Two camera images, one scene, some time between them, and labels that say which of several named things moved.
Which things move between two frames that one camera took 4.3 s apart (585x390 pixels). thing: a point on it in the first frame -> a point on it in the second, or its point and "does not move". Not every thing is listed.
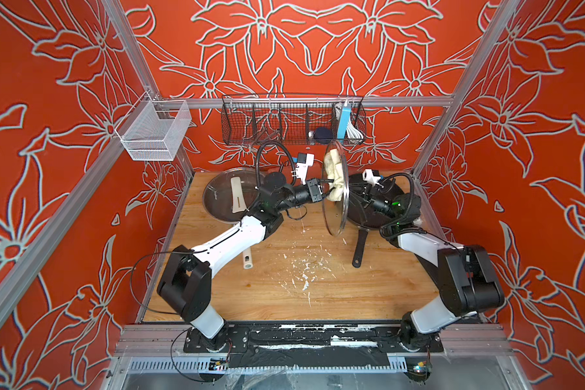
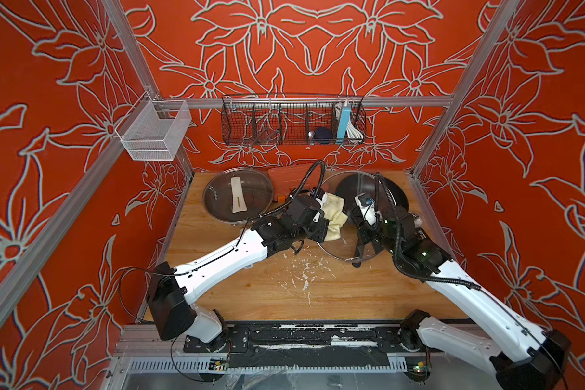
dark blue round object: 322,135 does not move
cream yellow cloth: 334,170 -> 332,209
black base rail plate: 311,344 does not move
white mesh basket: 156,128 does not move
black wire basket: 294,119 does not move
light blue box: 346,113 does not move
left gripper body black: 298,197 -> 315,231
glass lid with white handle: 230,193 does not move
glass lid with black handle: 335,188 -> 348,184
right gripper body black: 383,207 -> 376,234
